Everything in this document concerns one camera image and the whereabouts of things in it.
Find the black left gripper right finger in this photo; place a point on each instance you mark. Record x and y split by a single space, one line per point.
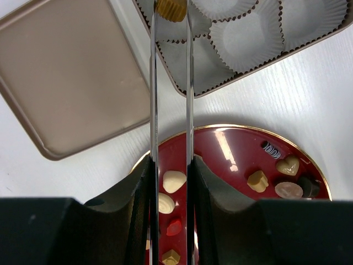
233 229

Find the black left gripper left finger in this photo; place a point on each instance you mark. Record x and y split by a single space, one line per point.
108 229

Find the metal tongs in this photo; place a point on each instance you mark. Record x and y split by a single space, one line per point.
154 217

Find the tan fluted round chocolate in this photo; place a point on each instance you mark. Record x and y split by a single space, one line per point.
172 10

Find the tan flower chocolate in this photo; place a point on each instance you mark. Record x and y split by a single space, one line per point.
258 181

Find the white swirl oval chocolate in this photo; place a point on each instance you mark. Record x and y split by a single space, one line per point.
166 204

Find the tan leaf square chocolate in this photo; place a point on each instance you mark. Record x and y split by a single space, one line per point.
171 257

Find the brown round disc chocolate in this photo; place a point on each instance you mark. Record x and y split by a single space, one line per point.
289 190

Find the white shell chocolate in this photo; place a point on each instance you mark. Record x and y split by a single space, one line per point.
173 181

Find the cream heart chocolate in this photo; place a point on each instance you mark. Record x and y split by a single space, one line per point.
288 166

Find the dark white-striped chocolate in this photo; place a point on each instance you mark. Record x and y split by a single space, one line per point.
271 150

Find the dark glossy square chocolate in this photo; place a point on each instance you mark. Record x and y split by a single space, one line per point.
310 186

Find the red lips candy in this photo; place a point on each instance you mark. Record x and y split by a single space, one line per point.
174 227

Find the red round plate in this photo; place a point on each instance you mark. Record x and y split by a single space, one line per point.
233 153

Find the white paper cup liner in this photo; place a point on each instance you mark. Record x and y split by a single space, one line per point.
224 9
209 70
305 21
246 43

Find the gold tin lid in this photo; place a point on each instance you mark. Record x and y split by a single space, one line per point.
70 76

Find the gold tin box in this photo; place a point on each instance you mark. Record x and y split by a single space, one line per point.
201 27

